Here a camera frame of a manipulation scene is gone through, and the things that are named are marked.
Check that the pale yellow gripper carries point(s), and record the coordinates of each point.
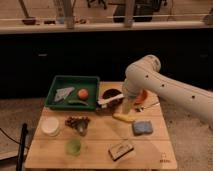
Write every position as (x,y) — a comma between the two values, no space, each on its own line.
(127,105)

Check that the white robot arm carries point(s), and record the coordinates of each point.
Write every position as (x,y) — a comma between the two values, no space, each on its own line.
(143,74)

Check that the metal spoon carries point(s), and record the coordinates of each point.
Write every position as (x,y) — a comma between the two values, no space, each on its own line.
(142,108)

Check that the yellow banana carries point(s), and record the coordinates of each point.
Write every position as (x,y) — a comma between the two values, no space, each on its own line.
(124,118)

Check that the orange bowl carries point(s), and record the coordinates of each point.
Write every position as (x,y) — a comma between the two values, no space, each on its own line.
(141,97)

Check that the dark brown bowl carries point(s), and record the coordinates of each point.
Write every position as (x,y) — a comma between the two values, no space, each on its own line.
(111,93)

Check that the blue sponge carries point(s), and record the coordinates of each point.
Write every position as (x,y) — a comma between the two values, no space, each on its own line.
(142,127)

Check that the wooden block eraser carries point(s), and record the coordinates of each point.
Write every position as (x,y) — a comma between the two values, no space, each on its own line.
(120,149)

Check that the orange fruit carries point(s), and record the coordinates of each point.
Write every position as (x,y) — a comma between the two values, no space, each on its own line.
(83,94)

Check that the green plastic tray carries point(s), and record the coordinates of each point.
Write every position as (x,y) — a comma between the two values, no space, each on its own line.
(91,83)

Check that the green chili pepper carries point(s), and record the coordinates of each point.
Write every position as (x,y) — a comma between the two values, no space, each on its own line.
(77,102)

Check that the grey folded cloth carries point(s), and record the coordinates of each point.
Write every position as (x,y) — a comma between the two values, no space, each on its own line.
(63,93)

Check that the green plastic cup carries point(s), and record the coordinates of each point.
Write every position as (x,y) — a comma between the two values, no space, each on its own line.
(73,147)

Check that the black stand pole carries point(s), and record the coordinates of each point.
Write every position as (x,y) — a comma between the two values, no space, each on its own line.
(21,148)

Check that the dark red background bowl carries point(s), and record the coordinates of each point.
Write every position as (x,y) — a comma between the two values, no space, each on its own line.
(29,21)

